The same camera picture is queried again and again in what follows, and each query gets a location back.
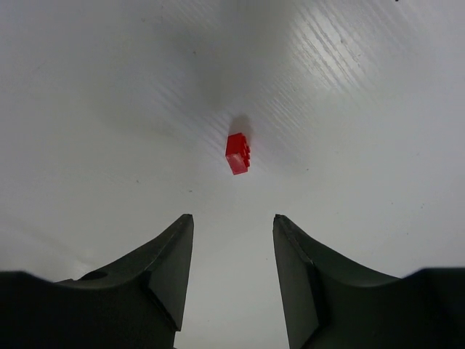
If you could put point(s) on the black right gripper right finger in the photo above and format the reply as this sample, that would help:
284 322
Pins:
331 301

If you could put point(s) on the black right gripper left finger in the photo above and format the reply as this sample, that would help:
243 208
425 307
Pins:
137 301

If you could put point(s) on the tiny red lego brick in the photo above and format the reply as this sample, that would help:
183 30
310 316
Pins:
238 153

